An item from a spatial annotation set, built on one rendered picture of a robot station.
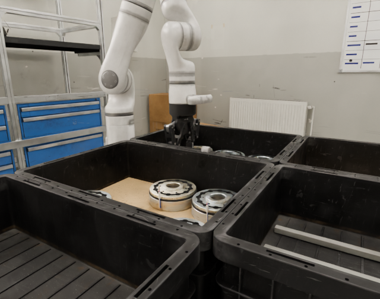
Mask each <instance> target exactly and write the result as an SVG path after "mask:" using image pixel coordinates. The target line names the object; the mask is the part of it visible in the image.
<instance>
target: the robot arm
mask: <svg viewBox="0 0 380 299"><path fill-rule="evenodd" d="M159 1H160V6H161V11H162V14H163V16H164V18H166V19H167V20H169V21H168V22H166V23H165V24H164V26H163V28H162V30H161V42H162V45H163V49H164V52H165V55H166V59H167V64H168V67H169V114H170V115H171V116H172V121H171V123H170V124H168V125H166V124H165V125H164V132H165V137H166V143H167V144H170V145H178V146H180V145H181V140H182V139H183V136H185V138H186V140H187V142H186V147H190V148H193V147H194V141H195V139H198V135H199V129H200V119H194V117H193V115H195V114H196V104H204V103H211V102H213V96H212V95H211V94H209V95H196V89H195V65H194V63H193V62H191V61H188V60H185V59H183V58H182V57H181V54H180V52H179V51H195V50H197V49H198V48H199V46H200V44H201V37H202V36H201V29H200V26H199V24H198V22H197V20H196V19H195V17H194V15H193V13H192V11H191V10H190V8H189V6H188V4H187V1H186V0H159ZM155 2H156V0H122V2H121V7H120V9H119V13H118V18H117V21H116V25H115V29H114V31H113V36H112V40H111V43H110V46H109V49H108V51H107V54H106V57H105V59H104V62H103V64H102V67H101V69H100V72H99V85H100V88H101V89H102V90H103V91H104V92H105V93H107V94H109V100H108V103H107V105H106V107H105V116H106V130H107V137H106V145H109V144H112V143H115V142H119V141H124V140H130V139H131V138H134V137H135V127H134V106H135V85H134V77H133V74H132V72H131V71H130V70H129V69H128V68H129V63H130V60H131V57H132V54H133V52H134V50H135V48H136V47H137V45H138V44H139V42H140V40H141V39H142V37H143V35H144V34H145V32H146V30H147V27H148V25H149V22H150V19H151V15H152V13H153V9H154V4H155ZM194 130H195V132H194ZM176 133H177V134H178V135H176ZM194 133H195V135H194ZM170 138H171V140H172V141H170ZM176 138H177V139H178V140H177V142H176Z"/></svg>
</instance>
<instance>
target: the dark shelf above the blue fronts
mask: <svg viewBox="0 0 380 299"><path fill-rule="evenodd" d="M4 40H5V47H11V48H21V49H39V50H57V51H67V52H74V53H76V54H78V53H91V52H100V45H99V44H86V43H73V42H61V41H54V40H41V39H28V38H21V37H9V36H4Z"/></svg>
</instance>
